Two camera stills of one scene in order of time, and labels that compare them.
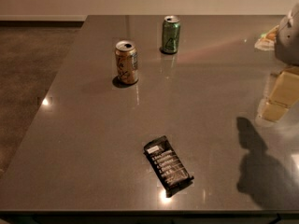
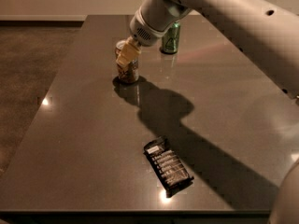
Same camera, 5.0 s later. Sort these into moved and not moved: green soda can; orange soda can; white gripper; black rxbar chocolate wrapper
Moved: white gripper
Not moved: green soda can; orange soda can; black rxbar chocolate wrapper
